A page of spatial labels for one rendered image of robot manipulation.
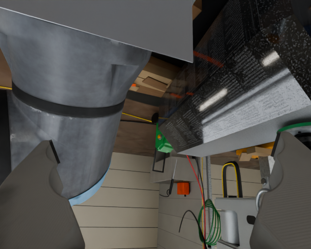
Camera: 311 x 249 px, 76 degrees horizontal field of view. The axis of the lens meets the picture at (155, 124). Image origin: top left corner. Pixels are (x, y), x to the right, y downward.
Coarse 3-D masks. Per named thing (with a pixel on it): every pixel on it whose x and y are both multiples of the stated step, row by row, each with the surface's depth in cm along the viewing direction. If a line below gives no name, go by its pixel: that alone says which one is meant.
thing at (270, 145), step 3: (261, 144) 178; (264, 144) 175; (267, 144) 173; (270, 144) 171; (273, 144) 168; (249, 147) 188; (261, 147) 177; (264, 147) 175; (267, 147) 173; (270, 147) 172; (237, 150) 200; (240, 150) 197; (243, 150) 194; (237, 153) 199; (240, 153) 197; (252, 156) 207; (255, 156) 206
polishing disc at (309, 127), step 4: (292, 124) 90; (296, 124) 88; (300, 124) 87; (304, 124) 87; (308, 124) 86; (280, 128) 95; (284, 128) 93; (288, 128) 91; (292, 128) 90; (296, 128) 88; (300, 128) 87; (304, 128) 87; (308, 128) 86; (276, 132) 99; (292, 132) 92; (296, 132) 92; (304, 132) 91; (308, 132) 91; (296, 136) 94; (300, 136) 94
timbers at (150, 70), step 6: (150, 66) 179; (156, 66) 182; (144, 72) 177; (150, 72) 177; (156, 72) 180; (162, 72) 184; (168, 72) 187; (174, 72) 191; (138, 78) 186; (144, 78) 186; (156, 78) 185; (162, 78) 184; (168, 78) 185; (144, 84) 196
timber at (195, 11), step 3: (195, 0) 123; (198, 0) 125; (201, 0) 127; (195, 3) 122; (198, 3) 124; (201, 3) 126; (192, 6) 122; (195, 6) 122; (198, 6) 123; (201, 6) 125; (192, 9) 124; (195, 9) 124; (198, 9) 123; (201, 9) 124; (192, 12) 126; (195, 12) 125; (198, 12) 125; (195, 15) 127
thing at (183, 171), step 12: (156, 156) 512; (168, 156) 524; (180, 156) 429; (156, 168) 474; (168, 168) 410; (180, 168) 406; (192, 168) 415; (156, 180) 461; (168, 180) 520; (192, 180) 407
